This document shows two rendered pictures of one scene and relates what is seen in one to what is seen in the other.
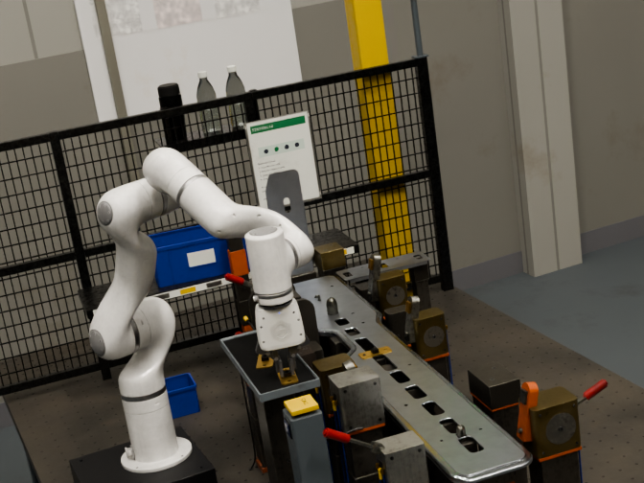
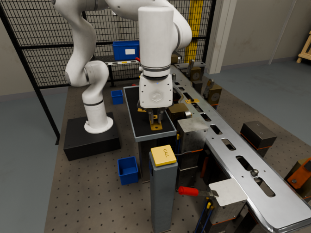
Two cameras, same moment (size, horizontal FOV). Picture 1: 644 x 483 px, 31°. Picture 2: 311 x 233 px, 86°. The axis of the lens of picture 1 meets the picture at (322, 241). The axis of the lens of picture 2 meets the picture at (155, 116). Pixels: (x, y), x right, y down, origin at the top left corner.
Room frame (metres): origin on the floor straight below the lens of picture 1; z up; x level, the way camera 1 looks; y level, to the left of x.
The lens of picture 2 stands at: (1.93, 0.11, 1.52)
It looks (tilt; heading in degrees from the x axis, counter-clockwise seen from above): 36 degrees down; 1
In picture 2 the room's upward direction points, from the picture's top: straight up
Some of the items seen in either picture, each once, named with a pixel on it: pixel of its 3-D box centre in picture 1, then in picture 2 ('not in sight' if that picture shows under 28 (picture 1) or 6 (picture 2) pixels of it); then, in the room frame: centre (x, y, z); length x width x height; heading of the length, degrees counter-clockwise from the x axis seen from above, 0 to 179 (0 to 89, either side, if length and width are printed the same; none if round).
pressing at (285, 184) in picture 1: (288, 223); not in sight; (3.52, 0.09, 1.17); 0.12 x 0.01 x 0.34; 106
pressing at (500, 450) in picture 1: (380, 356); (194, 103); (2.79, -0.11, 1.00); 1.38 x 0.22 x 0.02; 16
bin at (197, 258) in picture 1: (198, 252); (129, 50); (3.61, 0.40, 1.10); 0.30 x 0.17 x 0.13; 100
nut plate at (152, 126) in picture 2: (287, 374); (155, 121); (2.39, 0.12, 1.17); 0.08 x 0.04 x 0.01; 8
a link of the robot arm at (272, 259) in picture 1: (269, 259); (157, 36); (2.39, 0.12, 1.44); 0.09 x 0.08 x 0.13; 131
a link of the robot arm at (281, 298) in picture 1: (272, 294); (154, 68); (2.39, 0.12, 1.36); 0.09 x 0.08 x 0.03; 98
